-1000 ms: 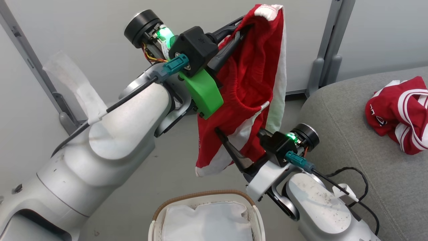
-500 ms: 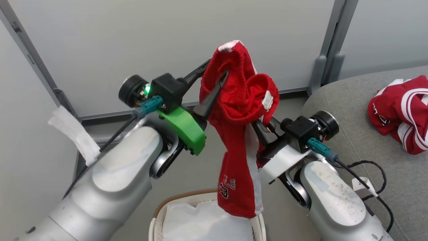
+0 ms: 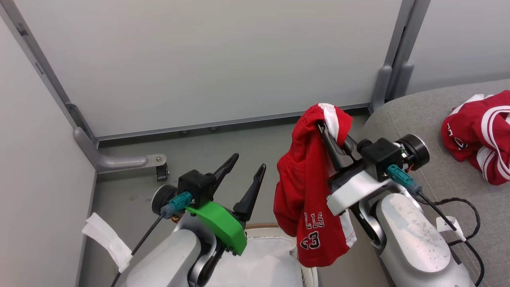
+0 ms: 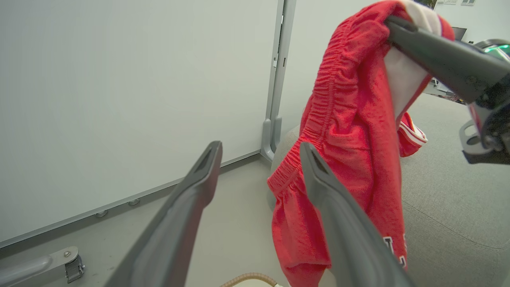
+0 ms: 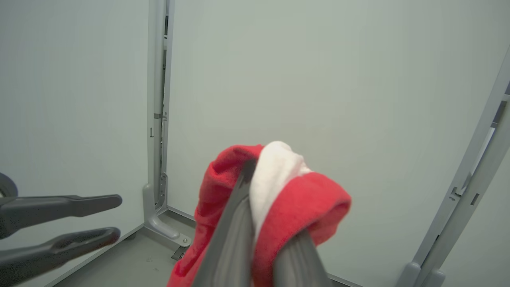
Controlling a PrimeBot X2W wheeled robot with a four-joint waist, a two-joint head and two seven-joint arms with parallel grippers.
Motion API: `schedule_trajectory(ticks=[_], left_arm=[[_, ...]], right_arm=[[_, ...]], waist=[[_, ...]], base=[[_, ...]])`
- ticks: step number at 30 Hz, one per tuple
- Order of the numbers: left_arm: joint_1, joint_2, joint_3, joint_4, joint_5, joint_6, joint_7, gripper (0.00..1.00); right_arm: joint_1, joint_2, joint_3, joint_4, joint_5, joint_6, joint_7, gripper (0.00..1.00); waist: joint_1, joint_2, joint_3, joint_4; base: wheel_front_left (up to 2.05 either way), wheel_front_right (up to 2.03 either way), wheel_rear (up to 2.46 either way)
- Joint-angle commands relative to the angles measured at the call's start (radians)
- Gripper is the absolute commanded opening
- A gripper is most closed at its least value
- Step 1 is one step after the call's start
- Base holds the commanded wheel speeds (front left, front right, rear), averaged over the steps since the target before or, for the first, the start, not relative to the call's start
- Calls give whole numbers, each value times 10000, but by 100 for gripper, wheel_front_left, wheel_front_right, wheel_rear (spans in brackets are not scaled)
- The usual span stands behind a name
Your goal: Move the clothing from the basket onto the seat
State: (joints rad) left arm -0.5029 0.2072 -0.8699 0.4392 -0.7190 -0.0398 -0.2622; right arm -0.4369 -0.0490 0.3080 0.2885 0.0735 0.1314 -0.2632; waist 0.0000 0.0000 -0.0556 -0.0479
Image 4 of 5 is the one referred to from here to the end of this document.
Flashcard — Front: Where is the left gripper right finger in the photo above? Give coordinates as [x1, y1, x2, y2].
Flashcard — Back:
[299, 142, 416, 287]

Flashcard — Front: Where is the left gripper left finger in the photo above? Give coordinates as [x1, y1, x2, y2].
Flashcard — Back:
[104, 140, 223, 287]

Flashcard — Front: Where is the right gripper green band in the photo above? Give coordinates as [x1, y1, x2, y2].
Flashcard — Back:
[384, 15, 510, 165]

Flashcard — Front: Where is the red sports shorts white trim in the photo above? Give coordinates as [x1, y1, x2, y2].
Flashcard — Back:
[267, 0, 456, 287]

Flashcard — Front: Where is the grey fabric sofa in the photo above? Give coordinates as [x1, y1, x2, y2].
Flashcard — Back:
[270, 93, 510, 287]

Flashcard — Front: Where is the wicker laundry basket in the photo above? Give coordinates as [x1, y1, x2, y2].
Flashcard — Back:
[219, 272, 280, 287]

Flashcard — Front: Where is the grey partition corner foot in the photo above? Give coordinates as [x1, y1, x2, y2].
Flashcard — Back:
[261, 116, 284, 161]

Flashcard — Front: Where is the grey partition foot with caster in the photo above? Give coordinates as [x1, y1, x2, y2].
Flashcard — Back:
[0, 246, 86, 287]

